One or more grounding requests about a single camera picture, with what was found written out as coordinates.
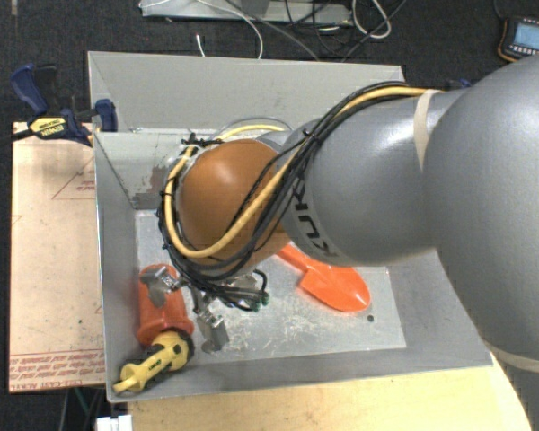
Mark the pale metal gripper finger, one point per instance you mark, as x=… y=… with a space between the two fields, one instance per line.
x=155 y=285
x=215 y=332

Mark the orange toy shovel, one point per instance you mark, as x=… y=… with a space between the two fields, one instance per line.
x=337 y=285

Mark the grey metal bin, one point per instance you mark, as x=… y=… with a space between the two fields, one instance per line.
x=296 y=326

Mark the brown cardboard board red print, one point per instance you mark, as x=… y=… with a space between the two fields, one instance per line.
x=54 y=263

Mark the orange plastic cylinder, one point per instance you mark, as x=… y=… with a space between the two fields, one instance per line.
x=164 y=319

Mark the yellow and black hand tool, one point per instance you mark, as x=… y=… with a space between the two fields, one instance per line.
x=161 y=359

